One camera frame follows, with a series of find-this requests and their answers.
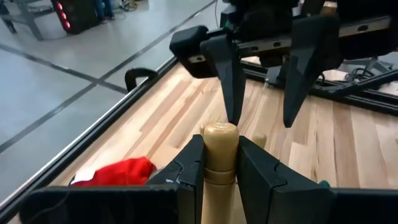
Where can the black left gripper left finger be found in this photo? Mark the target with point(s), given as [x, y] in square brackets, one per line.
[124, 205]

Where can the red gardening glove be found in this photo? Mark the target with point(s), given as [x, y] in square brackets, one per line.
[124, 172]

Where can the black diagonal frame strut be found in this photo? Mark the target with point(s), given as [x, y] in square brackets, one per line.
[367, 81]

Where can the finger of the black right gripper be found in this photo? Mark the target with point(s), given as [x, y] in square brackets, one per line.
[304, 68]
[228, 77]

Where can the person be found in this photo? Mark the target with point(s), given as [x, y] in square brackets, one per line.
[104, 9]

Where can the black chair back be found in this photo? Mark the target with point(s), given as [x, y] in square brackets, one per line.
[136, 72]

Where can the black box red lights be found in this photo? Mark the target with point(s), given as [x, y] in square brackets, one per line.
[77, 15]

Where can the grey metal stand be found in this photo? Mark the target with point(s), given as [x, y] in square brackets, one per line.
[31, 28]

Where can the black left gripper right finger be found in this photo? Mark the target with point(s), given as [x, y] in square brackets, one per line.
[311, 205]

